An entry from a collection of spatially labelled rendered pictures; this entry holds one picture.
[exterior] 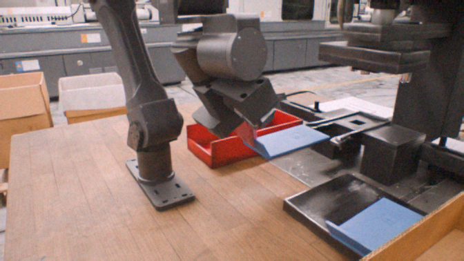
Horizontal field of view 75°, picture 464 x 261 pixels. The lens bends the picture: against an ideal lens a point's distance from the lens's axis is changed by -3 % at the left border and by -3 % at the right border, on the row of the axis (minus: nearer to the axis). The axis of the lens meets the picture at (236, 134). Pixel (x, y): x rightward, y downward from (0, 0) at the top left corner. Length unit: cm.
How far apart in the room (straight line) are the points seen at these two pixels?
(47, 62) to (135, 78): 436
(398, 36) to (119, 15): 48
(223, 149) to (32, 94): 207
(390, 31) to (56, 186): 66
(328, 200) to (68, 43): 455
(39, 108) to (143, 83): 208
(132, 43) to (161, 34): 451
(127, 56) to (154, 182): 22
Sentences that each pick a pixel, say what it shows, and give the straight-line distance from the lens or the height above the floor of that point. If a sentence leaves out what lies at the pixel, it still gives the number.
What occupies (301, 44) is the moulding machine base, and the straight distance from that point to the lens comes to 646.
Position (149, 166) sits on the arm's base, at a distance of 58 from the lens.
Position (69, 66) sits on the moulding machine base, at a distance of 490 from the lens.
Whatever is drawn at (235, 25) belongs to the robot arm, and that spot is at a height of 119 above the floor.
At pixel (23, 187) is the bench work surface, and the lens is 71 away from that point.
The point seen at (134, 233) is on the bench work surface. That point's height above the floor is 90.
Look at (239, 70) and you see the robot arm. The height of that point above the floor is 115.
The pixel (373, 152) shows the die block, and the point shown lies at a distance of 64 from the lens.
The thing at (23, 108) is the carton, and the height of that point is 57.
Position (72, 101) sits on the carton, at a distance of 264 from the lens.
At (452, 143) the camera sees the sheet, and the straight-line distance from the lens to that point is 78.
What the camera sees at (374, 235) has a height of 92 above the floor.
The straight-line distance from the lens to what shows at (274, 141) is 55.
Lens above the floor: 121
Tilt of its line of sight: 22 degrees down
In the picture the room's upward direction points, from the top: straight up
